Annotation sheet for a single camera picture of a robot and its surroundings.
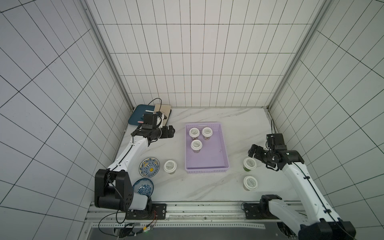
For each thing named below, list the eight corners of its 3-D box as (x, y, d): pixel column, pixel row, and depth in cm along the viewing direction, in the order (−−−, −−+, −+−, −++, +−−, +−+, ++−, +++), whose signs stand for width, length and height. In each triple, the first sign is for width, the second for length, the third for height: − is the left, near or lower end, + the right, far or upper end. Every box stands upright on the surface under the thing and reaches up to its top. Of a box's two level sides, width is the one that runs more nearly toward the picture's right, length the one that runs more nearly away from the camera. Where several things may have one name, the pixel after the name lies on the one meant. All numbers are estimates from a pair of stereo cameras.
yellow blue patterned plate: (138, 178, 86) (136, 175, 82) (143, 160, 93) (140, 157, 89) (159, 178, 86) (157, 175, 82) (162, 160, 93) (160, 157, 89)
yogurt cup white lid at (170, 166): (164, 175, 86) (162, 171, 81) (166, 165, 90) (164, 160, 85) (176, 175, 86) (175, 171, 81) (177, 165, 90) (176, 160, 85)
